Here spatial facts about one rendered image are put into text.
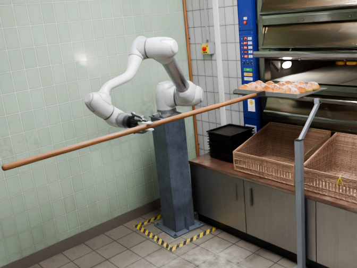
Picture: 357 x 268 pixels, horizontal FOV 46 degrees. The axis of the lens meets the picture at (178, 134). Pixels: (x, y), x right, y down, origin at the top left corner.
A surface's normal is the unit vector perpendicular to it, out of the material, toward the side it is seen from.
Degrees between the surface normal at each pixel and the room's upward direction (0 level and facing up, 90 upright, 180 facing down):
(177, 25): 90
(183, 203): 90
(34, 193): 90
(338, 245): 90
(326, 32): 70
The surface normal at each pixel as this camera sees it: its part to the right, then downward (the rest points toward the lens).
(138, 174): 0.65, 0.15
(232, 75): -0.76, 0.25
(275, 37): -0.74, -0.10
